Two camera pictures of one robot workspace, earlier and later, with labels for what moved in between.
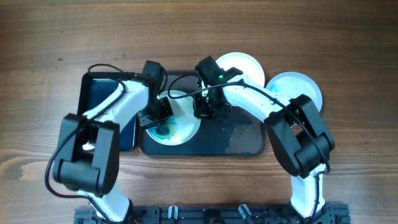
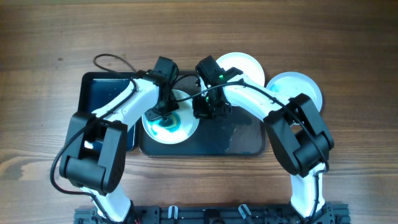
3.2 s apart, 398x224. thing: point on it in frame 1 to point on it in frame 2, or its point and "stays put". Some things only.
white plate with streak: [291, 84] stays put
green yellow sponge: [164, 130] to [173, 124]
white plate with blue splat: [181, 128] stays put
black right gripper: [201, 112] stays put
